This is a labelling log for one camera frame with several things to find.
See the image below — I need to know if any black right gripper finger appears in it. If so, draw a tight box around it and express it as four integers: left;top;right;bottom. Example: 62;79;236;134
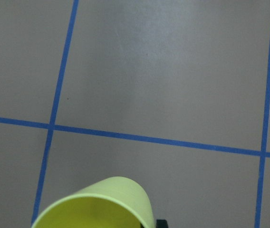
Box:
156;219;168;228

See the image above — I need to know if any yellow plastic cup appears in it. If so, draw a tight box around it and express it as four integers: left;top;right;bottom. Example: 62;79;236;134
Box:
32;176;156;228

